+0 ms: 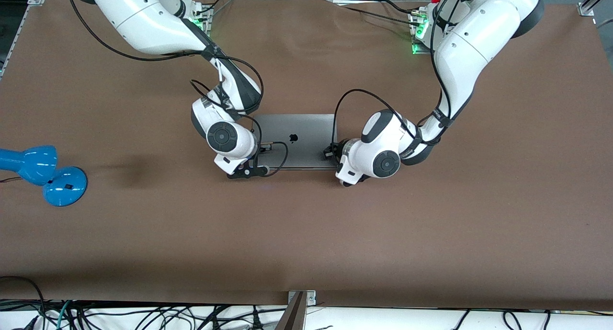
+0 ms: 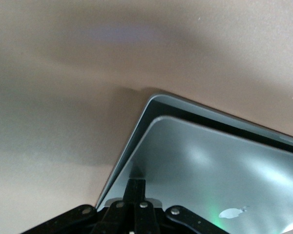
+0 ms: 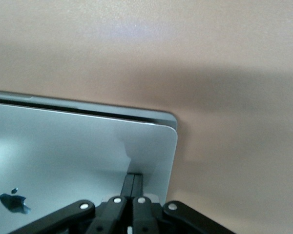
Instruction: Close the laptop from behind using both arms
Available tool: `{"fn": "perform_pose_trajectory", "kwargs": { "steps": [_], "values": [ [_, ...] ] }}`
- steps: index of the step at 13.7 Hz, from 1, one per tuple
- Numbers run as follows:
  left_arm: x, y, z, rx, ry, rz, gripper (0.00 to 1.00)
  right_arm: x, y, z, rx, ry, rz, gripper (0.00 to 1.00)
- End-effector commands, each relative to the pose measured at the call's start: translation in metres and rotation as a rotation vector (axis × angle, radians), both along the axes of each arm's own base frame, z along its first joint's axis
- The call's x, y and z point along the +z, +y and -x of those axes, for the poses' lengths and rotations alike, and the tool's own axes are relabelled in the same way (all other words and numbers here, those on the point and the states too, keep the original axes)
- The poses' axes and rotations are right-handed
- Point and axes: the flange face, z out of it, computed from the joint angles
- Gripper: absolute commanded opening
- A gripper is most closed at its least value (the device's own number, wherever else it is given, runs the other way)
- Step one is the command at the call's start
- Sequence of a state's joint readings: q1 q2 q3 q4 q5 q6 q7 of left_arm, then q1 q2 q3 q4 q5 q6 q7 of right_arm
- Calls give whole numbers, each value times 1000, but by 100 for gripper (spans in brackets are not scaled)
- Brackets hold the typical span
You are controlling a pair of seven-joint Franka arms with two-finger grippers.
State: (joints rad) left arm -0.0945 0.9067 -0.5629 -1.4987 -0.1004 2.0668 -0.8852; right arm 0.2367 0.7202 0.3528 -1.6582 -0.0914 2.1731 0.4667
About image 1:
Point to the silver grey laptop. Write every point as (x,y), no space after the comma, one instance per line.
(306,129)

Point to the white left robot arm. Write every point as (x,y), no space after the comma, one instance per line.
(479,28)

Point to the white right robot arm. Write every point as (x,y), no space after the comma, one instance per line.
(139,18)

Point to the blue desk lamp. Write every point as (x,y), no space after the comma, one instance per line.
(64,188)

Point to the metal clamp bracket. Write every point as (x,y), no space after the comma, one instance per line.
(311,297)

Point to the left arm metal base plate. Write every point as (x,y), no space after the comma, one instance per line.
(416,50)

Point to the grey camera mount beam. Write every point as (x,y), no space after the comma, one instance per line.
(293,315)

